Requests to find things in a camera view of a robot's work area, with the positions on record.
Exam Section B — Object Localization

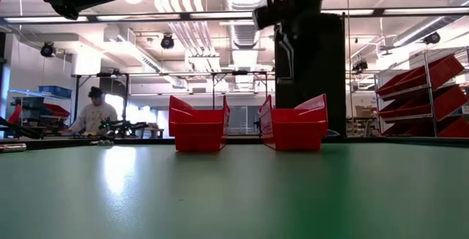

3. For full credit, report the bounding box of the red plastic bin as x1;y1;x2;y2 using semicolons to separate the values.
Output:
258;93;330;152
168;95;232;154

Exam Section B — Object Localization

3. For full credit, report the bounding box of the tall black cabinet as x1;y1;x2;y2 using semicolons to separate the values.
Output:
274;13;347;137

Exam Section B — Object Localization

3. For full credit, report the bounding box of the ceiling light strip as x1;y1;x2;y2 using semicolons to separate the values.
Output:
321;10;374;17
383;7;469;15
3;15;89;24
189;10;254;20

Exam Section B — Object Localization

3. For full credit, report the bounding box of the cardboard box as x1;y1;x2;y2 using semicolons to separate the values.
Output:
353;105;374;119

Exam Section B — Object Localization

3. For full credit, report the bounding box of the green table mat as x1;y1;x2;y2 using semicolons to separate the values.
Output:
0;141;469;239

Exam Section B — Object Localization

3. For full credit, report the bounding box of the red shelf bin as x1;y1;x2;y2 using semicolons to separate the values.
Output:
378;84;469;121
376;54;465;99
380;116;469;139

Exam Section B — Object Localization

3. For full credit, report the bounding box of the person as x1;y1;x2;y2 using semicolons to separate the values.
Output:
69;86;119;136

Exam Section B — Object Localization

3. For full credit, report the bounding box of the blue storage bin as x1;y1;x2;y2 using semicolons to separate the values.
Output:
38;84;73;99

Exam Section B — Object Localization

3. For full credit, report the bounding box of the red and black cart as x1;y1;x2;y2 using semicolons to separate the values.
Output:
9;96;71;133

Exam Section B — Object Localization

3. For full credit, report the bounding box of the black slanted bar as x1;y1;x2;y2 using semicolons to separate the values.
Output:
0;116;42;140

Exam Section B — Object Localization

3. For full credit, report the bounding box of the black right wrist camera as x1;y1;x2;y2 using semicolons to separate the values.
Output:
252;5;291;31

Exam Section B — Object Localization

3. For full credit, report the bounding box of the silver round ventilation duct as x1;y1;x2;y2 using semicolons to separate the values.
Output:
391;15;459;48
223;0;274;49

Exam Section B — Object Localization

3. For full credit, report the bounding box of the black ceiling camera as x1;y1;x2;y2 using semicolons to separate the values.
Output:
423;32;442;45
160;33;176;51
352;59;369;73
40;40;57;59

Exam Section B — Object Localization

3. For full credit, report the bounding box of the black frame workstation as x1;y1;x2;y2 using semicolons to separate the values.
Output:
210;70;270;137
71;70;140;137

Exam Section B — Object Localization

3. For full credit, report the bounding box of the black aluminium table frame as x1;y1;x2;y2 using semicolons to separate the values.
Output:
0;135;469;150

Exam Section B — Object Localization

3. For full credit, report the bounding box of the wire shelf rack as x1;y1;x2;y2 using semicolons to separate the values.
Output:
373;50;469;139

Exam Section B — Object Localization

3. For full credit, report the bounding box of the white rectangular ceiling duct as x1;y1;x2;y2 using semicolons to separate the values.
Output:
104;26;188;88

